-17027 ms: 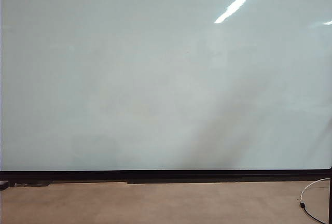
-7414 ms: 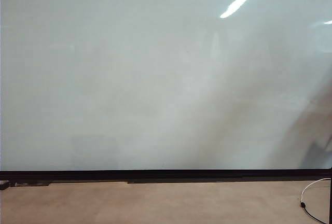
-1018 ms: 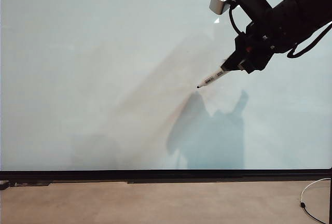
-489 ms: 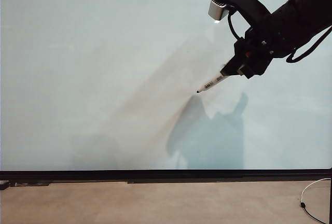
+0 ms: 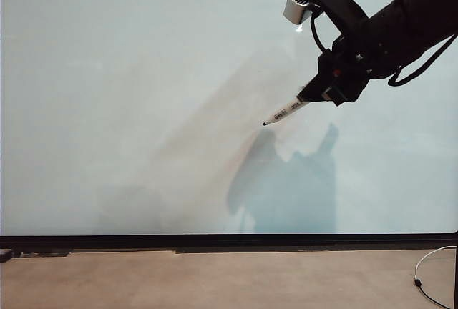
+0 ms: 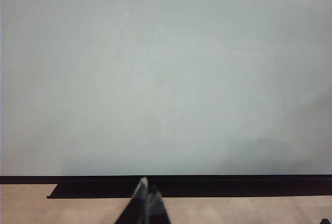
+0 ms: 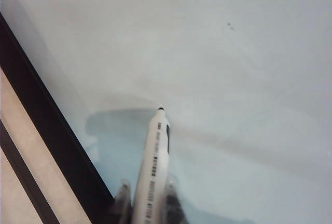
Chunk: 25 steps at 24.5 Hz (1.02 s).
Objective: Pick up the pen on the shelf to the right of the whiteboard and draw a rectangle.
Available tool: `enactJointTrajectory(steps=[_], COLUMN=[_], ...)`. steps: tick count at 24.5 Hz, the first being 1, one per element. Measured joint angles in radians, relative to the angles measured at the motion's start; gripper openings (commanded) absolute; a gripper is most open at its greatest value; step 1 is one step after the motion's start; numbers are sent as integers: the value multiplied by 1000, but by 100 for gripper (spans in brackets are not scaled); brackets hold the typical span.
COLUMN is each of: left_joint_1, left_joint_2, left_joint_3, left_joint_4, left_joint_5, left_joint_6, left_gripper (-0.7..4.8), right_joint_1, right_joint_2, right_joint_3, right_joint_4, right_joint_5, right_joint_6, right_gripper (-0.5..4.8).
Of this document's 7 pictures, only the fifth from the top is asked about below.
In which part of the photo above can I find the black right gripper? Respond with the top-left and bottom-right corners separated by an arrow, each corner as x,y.
297,33 -> 375,108

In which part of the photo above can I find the white marker pen black tip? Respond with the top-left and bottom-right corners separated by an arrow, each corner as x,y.
262,96 -> 309,127

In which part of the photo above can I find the short dark tray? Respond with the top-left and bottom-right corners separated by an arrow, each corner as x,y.
19,250 -> 72,258

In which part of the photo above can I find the black camera cable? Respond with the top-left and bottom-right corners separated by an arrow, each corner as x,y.
309,3 -> 332,54

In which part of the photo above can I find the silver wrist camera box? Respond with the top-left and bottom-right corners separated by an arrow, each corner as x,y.
283,0 -> 313,24

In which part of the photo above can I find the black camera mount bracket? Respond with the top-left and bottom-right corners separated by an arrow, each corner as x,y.
295,0 -> 371,41

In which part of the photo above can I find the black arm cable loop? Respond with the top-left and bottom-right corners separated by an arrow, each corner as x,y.
387,33 -> 458,87

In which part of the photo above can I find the white glass whiteboard black frame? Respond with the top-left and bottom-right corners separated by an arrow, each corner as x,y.
0,0 -> 458,251

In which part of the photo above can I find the white cable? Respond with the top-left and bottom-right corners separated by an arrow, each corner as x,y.
414,245 -> 457,281

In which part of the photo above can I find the black cable with connector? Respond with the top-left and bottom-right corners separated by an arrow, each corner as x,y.
411,278 -> 454,309

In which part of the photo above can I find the black stand post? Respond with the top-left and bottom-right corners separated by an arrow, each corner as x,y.
454,230 -> 458,309

